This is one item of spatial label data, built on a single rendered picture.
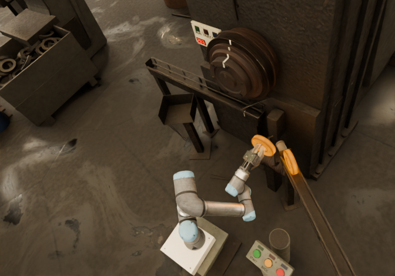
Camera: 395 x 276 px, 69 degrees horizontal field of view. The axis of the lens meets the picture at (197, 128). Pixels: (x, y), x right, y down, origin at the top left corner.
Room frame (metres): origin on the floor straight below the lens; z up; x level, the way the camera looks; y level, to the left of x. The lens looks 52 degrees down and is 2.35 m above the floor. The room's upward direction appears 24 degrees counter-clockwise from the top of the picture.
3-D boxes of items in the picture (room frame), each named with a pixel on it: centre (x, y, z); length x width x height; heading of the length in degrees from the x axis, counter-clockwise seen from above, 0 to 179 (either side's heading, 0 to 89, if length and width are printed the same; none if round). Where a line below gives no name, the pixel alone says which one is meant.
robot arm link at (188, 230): (0.68, 0.32, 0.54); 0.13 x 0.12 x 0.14; 169
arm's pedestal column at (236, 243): (0.68, 0.32, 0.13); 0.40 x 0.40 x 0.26; 35
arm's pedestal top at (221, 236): (0.68, 0.32, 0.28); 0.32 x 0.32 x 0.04; 35
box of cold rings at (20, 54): (3.37, 1.53, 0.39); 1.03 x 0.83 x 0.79; 122
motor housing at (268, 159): (0.92, -0.42, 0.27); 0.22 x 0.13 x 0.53; 28
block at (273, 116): (1.07, -0.50, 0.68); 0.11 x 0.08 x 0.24; 118
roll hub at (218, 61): (1.22, -0.29, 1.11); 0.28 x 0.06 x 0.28; 28
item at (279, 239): (0.43, -0.18, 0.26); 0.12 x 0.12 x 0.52
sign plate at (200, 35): (1.62, -0.32, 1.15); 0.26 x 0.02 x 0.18; 28
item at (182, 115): (1.59, 0.08, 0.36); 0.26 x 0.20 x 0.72; 63
